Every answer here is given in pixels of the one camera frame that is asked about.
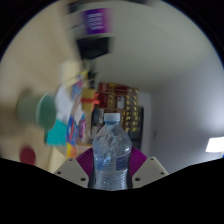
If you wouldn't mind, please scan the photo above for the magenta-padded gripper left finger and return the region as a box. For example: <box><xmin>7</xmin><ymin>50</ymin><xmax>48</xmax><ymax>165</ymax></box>
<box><xmin>53</xmin><ymin>147</ymin><xmax>98</xmax><ymax>189</ymax></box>

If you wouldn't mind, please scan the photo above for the flat round red coaster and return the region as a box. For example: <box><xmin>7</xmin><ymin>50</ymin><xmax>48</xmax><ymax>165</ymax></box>
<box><xmin>18</xmin><ymin>144</ymin><xmax>37</xmax><ymax>167</ymax></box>

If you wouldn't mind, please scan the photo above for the green cup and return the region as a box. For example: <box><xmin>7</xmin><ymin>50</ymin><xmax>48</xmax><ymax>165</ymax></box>
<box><xmin>15</xmin><ymin>90</ymin><xmax>58</xmax><ymax>132</ymax></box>

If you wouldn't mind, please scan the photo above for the purple and white box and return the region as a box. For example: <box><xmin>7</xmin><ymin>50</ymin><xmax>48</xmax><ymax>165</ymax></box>
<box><xmin>66</xmin><ymin>7</ymin><xmax>114</xmax><ymax>37</ymax></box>

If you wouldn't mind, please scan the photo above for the bright ceiling light panel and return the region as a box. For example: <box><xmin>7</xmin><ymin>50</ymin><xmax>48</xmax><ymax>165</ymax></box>
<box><xmin>205</xmin><ymin>135</ymin><xmax>224</xmax><ymax>154</ymax></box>

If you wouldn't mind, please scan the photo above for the clear plastic water bottle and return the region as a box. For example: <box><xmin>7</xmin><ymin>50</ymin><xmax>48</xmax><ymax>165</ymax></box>
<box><xmin>91</xmin><ymin>112</ymin><xmax>133</xmax><ymax>192</ymax></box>

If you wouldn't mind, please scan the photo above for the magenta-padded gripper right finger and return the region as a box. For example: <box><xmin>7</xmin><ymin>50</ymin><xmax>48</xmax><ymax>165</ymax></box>
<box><xmin>125</xmin><ymin>146</ymin><xmax>170</xmax><ymax>190</ymax></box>

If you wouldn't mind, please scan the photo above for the black box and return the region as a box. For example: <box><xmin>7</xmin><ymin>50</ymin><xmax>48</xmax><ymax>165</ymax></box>
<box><xmin>76</xmin><ymin>36</ymin><xmax>112</xmax><ymax>61</ymax></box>

